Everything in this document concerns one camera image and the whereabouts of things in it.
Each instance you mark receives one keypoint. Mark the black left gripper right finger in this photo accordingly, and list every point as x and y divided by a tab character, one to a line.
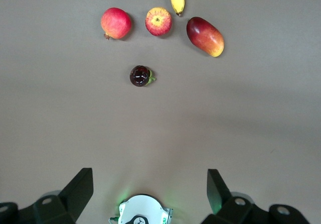
225	209

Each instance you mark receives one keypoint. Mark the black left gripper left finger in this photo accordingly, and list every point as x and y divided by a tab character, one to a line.
70	201

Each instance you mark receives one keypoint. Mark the red yellow mango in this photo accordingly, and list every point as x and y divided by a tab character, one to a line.
205	37

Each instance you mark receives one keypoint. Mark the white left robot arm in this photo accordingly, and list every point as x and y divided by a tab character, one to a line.
143	209

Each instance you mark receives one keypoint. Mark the dark purple mangosteen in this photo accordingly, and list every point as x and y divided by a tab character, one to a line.
139	75

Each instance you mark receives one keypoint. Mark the red pomegranate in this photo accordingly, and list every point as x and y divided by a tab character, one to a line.
116	23

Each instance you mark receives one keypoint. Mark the red yellow apple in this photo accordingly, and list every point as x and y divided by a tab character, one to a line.
158	21

